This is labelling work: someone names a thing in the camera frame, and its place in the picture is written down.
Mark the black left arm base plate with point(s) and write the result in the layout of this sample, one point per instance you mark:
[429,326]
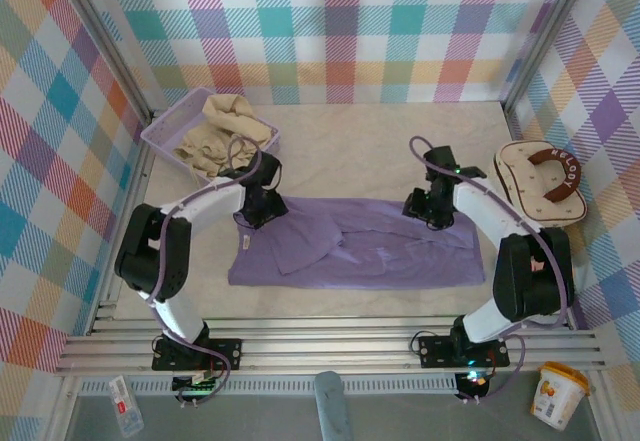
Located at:
[225,353]

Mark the aluminium right upright post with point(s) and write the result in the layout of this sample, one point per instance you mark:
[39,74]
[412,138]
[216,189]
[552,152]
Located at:
[537,46]

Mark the lavender plastic basket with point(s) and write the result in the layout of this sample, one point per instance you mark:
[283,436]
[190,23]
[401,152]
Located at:
[172,121]

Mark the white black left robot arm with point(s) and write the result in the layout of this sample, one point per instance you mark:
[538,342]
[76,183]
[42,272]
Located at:
[210,206]

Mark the beige satin shorts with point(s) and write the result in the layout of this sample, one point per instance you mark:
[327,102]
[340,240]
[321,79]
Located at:
[225,121]

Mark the grey pole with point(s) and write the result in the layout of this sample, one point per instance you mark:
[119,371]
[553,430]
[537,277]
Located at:
[332,406]

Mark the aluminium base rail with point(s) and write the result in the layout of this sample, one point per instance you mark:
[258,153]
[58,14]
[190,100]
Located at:
[325,348]

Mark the aluminium upright post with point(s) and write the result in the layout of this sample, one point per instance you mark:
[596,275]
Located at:
[537,46]
[105,51]

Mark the purple t-shirt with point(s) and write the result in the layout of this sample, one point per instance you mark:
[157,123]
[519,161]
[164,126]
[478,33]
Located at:
[375,266]

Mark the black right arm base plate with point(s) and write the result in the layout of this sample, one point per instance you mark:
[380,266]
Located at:
[435,351]

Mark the white tub with yellow lid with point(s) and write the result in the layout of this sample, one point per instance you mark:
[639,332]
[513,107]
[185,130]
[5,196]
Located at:
[555,401]

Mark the small plastic packet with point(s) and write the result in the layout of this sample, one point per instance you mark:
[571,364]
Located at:
[125,408]

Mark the aluminium left upright post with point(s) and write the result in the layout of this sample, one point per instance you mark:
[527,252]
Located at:
[105,51]

